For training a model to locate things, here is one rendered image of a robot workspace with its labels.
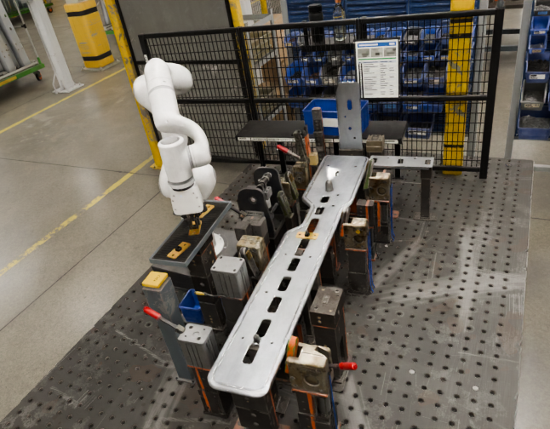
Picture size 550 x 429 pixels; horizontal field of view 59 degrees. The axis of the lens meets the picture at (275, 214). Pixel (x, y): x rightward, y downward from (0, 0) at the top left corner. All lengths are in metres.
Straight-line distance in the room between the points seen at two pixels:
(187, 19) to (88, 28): 5.25
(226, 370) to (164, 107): 0.85
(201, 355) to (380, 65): 1.68
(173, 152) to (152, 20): 2.91
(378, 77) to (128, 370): 1.78
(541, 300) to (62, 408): 2.47
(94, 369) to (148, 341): 0.22
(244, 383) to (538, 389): 1.66
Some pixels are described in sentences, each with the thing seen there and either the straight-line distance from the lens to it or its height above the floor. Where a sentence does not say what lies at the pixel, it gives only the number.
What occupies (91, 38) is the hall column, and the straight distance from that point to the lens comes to 9.32.
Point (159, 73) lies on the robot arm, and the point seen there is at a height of 1.65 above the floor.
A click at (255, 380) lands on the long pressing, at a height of 1.00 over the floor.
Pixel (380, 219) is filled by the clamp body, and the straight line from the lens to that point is 2.22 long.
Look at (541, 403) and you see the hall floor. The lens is 2.67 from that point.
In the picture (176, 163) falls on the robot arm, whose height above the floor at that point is 1.44.
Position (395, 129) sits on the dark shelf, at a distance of 2.55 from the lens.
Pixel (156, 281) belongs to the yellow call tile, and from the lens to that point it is 1.55.
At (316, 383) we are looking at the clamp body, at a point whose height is 0.98.
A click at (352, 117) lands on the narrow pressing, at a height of 1.17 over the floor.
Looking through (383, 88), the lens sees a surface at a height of 1.21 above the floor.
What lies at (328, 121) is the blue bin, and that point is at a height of 1.11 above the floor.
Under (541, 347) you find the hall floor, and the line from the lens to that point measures 2.89.
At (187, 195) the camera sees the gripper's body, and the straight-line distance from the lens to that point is 1.63.
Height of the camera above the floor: 2.09
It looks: 33 degrees down
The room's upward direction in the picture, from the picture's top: 10 degrees counter-clockwise
